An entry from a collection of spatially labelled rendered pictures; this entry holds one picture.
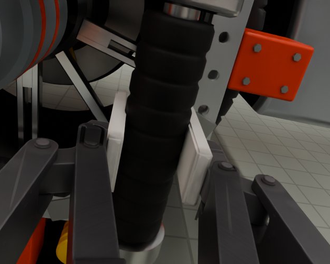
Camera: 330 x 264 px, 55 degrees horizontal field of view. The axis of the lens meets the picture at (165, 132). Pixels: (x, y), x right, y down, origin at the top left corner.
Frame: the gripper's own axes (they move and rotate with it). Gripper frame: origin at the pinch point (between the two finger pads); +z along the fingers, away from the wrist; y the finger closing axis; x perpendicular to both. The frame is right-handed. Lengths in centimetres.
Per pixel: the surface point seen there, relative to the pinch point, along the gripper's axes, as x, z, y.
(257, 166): -83, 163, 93
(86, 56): -6.8, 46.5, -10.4
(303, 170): -83, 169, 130
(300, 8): 10.0, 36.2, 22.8
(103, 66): -8.1, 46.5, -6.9
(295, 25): 7.4, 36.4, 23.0
